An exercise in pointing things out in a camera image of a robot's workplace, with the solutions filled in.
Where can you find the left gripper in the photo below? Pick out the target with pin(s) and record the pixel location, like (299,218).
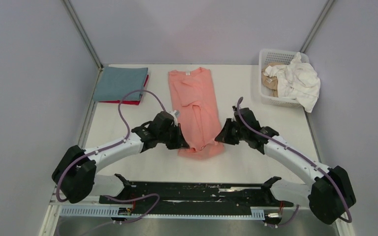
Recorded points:
(179,142)

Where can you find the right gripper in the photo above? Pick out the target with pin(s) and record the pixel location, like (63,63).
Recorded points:
(224,136)

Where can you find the salmon pink t-shirt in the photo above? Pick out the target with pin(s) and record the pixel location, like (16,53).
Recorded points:
(193,95)

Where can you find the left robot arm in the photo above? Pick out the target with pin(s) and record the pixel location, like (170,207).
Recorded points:
(77,174)

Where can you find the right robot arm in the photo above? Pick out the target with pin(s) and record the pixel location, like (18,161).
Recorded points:
(326,191)

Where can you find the folded grey-blue t-shirt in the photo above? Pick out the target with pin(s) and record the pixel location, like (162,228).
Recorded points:
(116,71)

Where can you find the beige crumpled t-shirt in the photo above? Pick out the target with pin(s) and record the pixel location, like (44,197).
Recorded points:
(273,77)

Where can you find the white plastic laundry basket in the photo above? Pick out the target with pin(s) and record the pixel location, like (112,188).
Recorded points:
(285,57)

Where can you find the white crumpled t-shirt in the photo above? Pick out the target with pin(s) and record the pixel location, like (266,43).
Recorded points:
(303,83)

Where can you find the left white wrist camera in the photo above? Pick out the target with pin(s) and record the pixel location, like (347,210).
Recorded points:
(175,113)

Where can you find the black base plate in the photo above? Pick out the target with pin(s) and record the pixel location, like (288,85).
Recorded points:
(204,199)

